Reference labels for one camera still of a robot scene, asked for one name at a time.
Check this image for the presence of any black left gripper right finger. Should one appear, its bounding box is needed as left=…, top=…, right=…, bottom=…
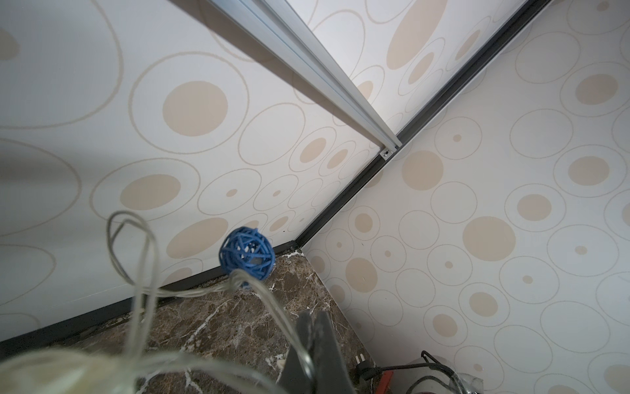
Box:
left=311, top=311, right=355, bottom=394

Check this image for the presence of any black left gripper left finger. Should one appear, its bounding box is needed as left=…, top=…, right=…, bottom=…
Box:
left=277, top=310, right=317, bottom=394

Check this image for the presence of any blue rattan light ball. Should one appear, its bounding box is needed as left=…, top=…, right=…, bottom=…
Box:
left=218, top=226, right=276, bottom=281

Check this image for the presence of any clear plastic battery box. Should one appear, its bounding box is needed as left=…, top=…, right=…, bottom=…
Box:
left=449, top=373, right=485, bottom=394

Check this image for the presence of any clear string light wire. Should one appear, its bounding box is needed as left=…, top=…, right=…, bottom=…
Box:
left=0, top=210, right=316, bottom=394

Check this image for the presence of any red steel toaster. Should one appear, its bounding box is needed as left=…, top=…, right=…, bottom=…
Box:
left=375, top=371, right=394, bottom=394

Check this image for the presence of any horizontal aluminium rail back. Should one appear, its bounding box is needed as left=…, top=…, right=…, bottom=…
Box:
left=211, top=1, right=403, bottom=154

